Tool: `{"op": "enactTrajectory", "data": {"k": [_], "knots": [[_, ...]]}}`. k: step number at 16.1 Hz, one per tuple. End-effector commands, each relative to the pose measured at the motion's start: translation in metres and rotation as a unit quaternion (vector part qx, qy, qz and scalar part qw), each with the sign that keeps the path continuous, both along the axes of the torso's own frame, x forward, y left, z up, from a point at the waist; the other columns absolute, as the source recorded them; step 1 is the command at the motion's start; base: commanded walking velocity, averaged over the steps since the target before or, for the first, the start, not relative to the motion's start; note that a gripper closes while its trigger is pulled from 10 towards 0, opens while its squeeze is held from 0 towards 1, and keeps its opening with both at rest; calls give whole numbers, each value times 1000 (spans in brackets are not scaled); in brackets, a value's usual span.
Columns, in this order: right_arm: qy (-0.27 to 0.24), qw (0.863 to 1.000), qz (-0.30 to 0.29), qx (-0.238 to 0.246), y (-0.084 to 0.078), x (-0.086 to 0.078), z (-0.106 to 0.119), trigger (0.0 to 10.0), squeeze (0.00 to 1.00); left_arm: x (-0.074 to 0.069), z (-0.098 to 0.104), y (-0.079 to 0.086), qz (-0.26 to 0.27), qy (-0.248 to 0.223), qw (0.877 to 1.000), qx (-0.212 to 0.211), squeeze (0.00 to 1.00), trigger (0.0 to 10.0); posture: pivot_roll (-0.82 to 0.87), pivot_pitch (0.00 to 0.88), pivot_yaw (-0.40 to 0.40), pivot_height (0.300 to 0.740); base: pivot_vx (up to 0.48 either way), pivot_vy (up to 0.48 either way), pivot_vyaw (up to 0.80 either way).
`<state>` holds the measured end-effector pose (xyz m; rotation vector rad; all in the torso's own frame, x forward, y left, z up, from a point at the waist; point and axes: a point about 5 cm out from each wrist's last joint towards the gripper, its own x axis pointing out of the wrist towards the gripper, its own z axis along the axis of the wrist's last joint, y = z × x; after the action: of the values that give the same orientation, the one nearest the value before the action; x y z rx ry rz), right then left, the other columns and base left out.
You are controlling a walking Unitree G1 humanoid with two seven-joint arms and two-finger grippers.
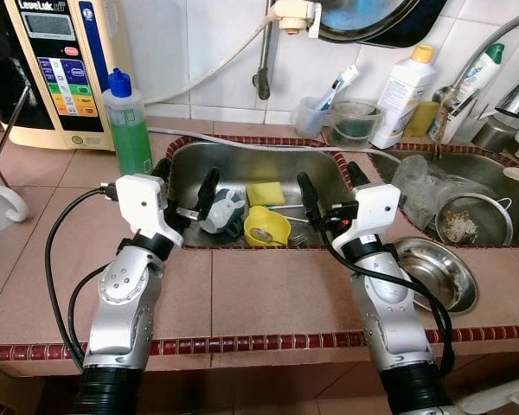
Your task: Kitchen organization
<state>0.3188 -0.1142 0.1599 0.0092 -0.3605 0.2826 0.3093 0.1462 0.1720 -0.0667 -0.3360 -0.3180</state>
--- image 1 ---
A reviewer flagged yellow plastic bowl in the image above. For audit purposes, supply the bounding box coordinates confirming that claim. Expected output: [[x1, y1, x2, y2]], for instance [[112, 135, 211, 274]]
[[242, 205, 292, 248]]

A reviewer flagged grey white cat mug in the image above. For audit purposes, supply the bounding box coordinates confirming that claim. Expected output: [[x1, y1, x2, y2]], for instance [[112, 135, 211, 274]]
[[199, 186, 247, 236]]

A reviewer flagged steel sink basin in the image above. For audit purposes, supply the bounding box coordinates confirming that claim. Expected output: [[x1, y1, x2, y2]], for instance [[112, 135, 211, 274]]
[[368, 149, 519, 250], [169, 141, 356, 250]]

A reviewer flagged steel fork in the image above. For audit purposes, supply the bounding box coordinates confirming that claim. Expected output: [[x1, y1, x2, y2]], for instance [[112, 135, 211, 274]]
[[285, 220, 317, 247]]

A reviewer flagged yellow sponge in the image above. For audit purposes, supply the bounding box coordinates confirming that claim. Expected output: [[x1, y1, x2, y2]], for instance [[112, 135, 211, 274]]
[[404, 102, 440, 139], [245, 180, 286, 208]]

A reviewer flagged clear container green scrubber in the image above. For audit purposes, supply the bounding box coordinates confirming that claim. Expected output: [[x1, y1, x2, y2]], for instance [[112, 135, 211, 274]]
[[327, 99, 384, 148]]

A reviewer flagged green dish soap bottle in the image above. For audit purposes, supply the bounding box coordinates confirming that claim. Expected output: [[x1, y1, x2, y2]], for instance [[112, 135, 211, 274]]
[[102, 67, 154, 176]]

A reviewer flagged clear plastic bag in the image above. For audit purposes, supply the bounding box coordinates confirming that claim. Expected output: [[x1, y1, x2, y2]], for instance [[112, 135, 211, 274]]
[[389, 154, 494, 230]]

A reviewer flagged clear plastic cup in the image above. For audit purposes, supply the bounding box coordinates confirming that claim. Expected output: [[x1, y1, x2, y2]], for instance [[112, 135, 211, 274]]
[[294, 95, 330, 137]]

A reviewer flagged white bottle yellow cap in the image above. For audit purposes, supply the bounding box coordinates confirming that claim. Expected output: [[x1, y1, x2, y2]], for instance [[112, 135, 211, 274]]
[[372, 45, 438, 150]]

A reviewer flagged steel bowl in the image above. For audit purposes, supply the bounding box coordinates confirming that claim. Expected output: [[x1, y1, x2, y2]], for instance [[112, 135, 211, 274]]
[[391, 236, 479, 315]]

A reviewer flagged steel mesh strainer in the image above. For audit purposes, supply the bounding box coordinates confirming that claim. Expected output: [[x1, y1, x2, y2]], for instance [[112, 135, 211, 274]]
[[434, 192, 513, 247]]

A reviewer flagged hanging grey metal utensil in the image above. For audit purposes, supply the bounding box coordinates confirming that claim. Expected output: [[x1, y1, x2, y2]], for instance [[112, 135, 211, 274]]
[[253, 0, 274, 100]]

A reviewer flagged beige water ionizer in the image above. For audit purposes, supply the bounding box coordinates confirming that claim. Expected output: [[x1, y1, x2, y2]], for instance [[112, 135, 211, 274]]
[[4, 0, 124, 150]]

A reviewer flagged steel cup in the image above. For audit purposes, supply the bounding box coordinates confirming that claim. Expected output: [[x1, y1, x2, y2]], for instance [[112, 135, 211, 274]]
[[471, 112, 519, 155]]

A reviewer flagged white bottle green cap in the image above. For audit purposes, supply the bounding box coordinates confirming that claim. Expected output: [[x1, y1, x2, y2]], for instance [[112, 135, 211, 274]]
[[428, 43, 507, 144]]

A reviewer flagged round metal pan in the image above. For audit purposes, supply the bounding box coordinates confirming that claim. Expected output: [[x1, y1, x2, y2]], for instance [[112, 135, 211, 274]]
[[316, 0, 451, 48]]

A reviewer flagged thin metal rod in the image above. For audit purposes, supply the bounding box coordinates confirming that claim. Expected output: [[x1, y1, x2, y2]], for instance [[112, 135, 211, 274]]
[[0, 85, 31, 174]]

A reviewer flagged chrome flexible faucet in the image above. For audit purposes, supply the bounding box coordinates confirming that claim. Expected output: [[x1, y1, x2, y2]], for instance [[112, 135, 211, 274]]
[[432, 9, 519, 161]]

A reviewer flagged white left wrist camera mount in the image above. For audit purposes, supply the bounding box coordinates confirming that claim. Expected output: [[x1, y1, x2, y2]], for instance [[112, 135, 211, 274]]
[[114, 173, 184, 247]]

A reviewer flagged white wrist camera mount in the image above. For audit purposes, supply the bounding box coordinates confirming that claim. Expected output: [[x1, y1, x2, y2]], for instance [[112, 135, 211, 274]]
[[114, 173, 184, 247], [333, 183, 405, 252]]

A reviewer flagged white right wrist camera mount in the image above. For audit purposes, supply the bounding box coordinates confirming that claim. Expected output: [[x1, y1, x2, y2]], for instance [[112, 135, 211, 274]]
[[333, 183, 405, 252]]

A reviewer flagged thin white hose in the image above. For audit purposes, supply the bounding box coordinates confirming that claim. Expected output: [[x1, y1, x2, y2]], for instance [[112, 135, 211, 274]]
[[147, 128, 390, 158]]

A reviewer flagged curved white hose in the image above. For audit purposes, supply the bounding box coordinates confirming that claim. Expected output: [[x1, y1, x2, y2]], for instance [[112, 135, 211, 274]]
[[147, 17, 278, 106]]

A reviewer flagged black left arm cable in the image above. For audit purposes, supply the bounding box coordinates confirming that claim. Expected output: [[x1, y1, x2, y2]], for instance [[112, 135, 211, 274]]
[[45, 188, 118, 373], [67, 264, 109, 345]]

